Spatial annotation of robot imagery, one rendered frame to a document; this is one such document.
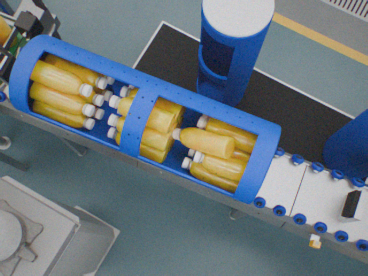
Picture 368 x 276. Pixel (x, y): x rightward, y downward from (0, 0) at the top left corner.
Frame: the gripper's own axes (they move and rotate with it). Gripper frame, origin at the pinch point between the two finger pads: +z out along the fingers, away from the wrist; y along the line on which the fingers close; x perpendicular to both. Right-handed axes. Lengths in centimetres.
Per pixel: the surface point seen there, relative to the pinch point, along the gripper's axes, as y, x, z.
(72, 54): -10.2, -9.7, 40.1
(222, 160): -7, 50, 50
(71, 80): -2.6, -5.2, 41.3
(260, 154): -13, 59, 42
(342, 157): -55, 93, 129
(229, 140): -12, 49, 44
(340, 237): -9, 96, 71
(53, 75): -1.2, -11.1, 40.7
